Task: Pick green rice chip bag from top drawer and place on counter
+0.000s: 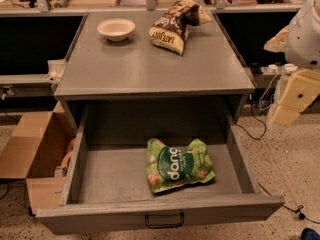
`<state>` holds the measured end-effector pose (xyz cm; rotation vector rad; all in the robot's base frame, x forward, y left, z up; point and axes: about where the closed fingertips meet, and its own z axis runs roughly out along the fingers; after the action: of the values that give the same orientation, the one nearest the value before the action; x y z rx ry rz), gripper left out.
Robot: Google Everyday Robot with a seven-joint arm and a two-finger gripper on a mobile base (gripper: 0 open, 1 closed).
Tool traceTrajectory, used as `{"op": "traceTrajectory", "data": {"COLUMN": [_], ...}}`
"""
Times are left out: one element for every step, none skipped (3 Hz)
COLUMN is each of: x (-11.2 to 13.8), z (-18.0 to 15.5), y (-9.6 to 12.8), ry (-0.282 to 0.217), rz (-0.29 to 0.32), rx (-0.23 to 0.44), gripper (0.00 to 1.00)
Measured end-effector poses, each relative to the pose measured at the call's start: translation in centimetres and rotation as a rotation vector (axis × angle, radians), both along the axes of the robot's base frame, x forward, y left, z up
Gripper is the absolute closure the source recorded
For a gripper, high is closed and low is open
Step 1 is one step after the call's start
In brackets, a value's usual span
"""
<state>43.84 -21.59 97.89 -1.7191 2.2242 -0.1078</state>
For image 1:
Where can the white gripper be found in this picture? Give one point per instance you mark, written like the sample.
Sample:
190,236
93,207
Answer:
304,39

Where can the green rice chip bag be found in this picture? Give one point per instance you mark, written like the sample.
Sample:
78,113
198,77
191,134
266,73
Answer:
168,167

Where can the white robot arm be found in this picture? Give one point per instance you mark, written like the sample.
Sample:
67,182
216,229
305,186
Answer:
300,43

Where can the brown and yellow chip bag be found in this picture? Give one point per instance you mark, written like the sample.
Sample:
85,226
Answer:
170,31

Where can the grey cabinet counter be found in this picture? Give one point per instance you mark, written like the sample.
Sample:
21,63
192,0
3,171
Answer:
136,67

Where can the open grey top drawer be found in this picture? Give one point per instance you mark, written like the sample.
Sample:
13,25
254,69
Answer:
107,189

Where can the white power strip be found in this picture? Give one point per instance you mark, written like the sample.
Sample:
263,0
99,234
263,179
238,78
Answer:
287,68

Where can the white bowl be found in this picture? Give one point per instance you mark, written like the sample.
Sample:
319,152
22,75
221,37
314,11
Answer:
116,29

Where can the blue object on floor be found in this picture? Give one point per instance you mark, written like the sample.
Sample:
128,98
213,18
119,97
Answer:
309,234

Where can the items inside cardboard box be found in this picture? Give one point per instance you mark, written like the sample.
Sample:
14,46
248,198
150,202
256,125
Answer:
61,170

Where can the cardboard box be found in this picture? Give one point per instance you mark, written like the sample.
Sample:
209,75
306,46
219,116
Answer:
35,148

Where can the black drawer handle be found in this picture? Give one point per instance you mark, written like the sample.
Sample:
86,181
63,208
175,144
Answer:
164,221

